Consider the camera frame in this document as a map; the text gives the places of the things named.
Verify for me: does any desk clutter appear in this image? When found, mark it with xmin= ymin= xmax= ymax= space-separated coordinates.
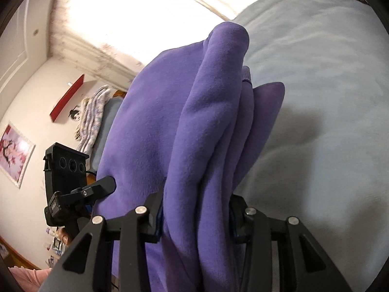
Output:
xmin=45 ymin=227 xmax=66 ymax=265

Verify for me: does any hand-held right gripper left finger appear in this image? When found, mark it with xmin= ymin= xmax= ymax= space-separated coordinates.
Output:
xmin=38 ymin=192 xmax=166 ymax=292

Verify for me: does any sheer floral curtain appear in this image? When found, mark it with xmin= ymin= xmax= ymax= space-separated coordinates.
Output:
xmin=49 ymin=0 xmax=323 ymax=80

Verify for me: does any grey-blue bed blanket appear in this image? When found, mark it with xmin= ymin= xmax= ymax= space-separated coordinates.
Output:
xmin=235 ymin=0 xmax=389 ymax=292

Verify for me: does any red wall shelf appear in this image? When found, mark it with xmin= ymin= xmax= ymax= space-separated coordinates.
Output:
xmin=49 ymin=73 xmax=86 ymax=123

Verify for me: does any folded floral quilt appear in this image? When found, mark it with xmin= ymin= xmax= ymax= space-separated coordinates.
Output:
xmin=74 ymin=85 xmax=112 ymax=154

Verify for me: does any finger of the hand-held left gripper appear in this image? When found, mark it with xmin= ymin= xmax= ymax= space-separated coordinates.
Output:
xmin=71 ymin=176 xmax=117 ymax=203

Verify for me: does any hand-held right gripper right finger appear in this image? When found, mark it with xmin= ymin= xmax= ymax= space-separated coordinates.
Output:
xmin=228 ymin=195 xmax=353 ymax=292

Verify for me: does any person's left hand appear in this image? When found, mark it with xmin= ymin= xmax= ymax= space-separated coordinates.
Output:
xmin=58 ymin=228 xmax=75 ymax=245

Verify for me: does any person's pink garment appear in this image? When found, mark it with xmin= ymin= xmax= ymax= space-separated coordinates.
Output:
xmin=8 ymin=266 xmax=52 ymax=292

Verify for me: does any purple zip hoodie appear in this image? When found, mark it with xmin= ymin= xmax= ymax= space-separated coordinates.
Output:
xmin=91 ymin=22 xmax=285 ymax=292

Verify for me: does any folded grey-blue blanket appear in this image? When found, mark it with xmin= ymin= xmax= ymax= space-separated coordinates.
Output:
xmin=88 ymin=97 xmax=125 ymax=174

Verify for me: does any framed pink wall poster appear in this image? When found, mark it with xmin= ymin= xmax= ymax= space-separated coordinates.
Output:
xmin=0 ymin=121 xmax=36 ymax=188

